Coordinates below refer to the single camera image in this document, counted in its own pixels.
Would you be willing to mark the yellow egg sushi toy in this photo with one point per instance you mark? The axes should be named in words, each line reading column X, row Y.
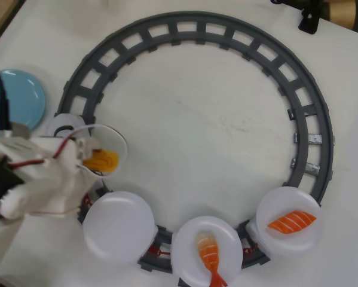
column 105, row 161

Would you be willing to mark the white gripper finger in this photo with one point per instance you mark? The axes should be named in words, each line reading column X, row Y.
column 87, row 148
column 87, row 173

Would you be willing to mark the white plastic sushi plate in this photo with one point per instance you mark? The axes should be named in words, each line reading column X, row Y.
column 190, row 269
column 119, row 227
column 286, row 203

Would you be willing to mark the silver tape strip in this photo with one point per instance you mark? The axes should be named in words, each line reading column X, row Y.
column 313, row 168
column 315, row 139

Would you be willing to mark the orange shrimp sushi toy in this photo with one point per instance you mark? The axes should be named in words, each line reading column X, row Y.
column 208, row 251

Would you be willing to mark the blue round dish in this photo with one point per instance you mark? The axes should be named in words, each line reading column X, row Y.
column 20, row 98

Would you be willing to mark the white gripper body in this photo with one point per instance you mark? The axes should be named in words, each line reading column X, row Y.
column 66, row 176

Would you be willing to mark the black clamp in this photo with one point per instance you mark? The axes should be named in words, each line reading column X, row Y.
column 308, row 21

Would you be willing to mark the grey circular toy rail track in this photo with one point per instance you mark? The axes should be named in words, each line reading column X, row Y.
column 190, row 16

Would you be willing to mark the brown cardboard piece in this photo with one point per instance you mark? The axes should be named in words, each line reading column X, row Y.
column 340, row 12

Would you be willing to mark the orange salmon sushi toy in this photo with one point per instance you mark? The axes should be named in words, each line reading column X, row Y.
column 292, row 222

